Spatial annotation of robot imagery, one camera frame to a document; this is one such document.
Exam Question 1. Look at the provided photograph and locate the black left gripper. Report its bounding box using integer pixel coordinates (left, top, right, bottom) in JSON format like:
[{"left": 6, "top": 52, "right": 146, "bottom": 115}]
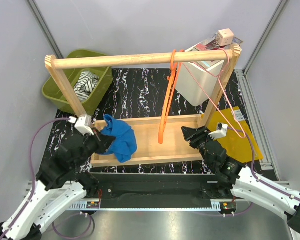
[{"left": 72, "top": 127, "right": 116, "bottom": 170}]

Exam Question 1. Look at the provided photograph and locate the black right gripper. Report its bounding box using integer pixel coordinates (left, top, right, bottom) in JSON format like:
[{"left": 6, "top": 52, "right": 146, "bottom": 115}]
[{"left": 180, "top": 125, "right": 214, "bottom": 169}]

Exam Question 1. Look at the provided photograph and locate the blue tank top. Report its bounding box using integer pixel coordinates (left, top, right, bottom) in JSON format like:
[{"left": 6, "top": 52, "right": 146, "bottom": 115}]
[{"left": 101, "top": 114, "right": 138, "bottom": 164}]

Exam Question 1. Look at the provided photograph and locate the striped white tank top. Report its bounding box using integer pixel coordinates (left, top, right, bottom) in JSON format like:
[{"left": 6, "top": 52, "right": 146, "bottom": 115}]
[{"left": 73, "top": 70, "right": 100, "bottom": 102}]

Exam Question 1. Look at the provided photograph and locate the pink wire hanger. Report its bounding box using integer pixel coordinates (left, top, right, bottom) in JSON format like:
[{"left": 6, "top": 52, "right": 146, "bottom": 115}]
[{"left": 182, "top": 47, "right": 247, "bottom": 139}]

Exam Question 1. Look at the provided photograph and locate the orange plastic hanger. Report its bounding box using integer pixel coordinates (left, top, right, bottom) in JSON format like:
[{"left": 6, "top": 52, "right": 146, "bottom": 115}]
[{"left": 158, "top": 49, "right": 182, "bottom": 144}]

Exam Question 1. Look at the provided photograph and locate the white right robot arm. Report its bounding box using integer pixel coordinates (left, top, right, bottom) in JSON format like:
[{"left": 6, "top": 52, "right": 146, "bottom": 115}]
[{"left": 181, "top": 123, "right": 300, "bottom": 234}]

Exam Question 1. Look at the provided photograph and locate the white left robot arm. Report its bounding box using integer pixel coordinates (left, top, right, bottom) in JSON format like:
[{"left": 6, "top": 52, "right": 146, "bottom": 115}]
[{"left": 0, "top": 128, "right": 116, "bottom": 240}]

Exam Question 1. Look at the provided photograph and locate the wooden clothes rack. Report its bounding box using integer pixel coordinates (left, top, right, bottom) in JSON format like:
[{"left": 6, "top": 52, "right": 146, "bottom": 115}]
[{"left": 44, "top": 44, "right": 242, "bottom": 166}]

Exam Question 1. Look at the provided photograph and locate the yellow padded envelope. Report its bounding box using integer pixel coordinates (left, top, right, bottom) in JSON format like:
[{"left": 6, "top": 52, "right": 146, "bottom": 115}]
[{"left": 207, "top": 107, "right": 264, "bottom": 163}]

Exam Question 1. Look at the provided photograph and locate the white storage box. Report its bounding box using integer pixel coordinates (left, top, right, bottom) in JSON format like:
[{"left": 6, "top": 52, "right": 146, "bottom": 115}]
[{"left": 175, "top": 60, "right": 227, "bottom": 107}]

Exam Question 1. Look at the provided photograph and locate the green plastic basket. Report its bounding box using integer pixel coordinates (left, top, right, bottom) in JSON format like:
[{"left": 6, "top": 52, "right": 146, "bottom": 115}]
[{"left": 41, "top": 49, "right": 115, "bottom": 119}]

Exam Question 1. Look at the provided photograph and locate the stack of books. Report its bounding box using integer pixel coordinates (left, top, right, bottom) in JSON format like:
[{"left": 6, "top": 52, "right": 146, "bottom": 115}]
[{"left": 185, "top": 34, "right": 244, "bottom": 52}]

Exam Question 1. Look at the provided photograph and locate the beige cube power socket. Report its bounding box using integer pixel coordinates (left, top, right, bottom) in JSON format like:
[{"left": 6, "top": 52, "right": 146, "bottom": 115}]
[{"left": 216, "top": 28, "right": 235, "bottom": 47}]

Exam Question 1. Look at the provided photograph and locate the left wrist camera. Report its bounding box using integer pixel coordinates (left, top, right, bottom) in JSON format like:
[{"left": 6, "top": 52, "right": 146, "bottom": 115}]
[{"left": 74, "top": 114, "right": 94, "bottom": 136}]

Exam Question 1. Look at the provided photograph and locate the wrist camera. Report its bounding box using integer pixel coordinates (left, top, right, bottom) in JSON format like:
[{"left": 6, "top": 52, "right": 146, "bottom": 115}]
[
  {"left": 74, "top": 114, "right": 94, "bottom": 136},
  {"left": 208, "top": 122, "right": 228, "bottom": 140}
]

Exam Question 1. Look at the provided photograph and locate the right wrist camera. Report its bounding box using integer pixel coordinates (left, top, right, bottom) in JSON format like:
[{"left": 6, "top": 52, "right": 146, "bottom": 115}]
[{"left": 208, "top": 122, "right": 228, "bottom": 140}]

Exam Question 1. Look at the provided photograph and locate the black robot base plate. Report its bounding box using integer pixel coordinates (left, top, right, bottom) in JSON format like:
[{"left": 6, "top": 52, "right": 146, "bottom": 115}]
[{"left": 92, "top": 172, "right": 233, "bottom": 212}]

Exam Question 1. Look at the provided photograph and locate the purple floor cable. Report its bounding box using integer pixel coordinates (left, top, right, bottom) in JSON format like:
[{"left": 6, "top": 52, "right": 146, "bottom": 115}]
[{"left": 51, "top": 213, "right": 96, "bottom": 238}]

